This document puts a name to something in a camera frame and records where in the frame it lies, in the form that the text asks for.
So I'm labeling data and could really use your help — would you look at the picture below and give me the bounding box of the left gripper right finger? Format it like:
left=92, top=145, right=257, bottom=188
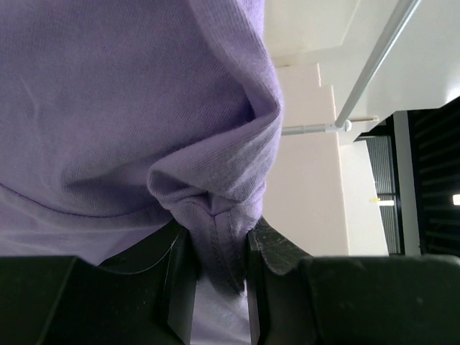
left=247, top=220, right=459, bottom=344

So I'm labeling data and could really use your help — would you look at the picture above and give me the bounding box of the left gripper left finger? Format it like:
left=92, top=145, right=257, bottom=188
left=1, top=226, right=196, bottom=344

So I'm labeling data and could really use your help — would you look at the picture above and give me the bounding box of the purple t shirt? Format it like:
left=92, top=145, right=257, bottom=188
left=1, top=1, right=282, bottom=344

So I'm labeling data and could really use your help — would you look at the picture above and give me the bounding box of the white metal clothes rack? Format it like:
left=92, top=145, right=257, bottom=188
left=282, top=0, right=421, bottom=136

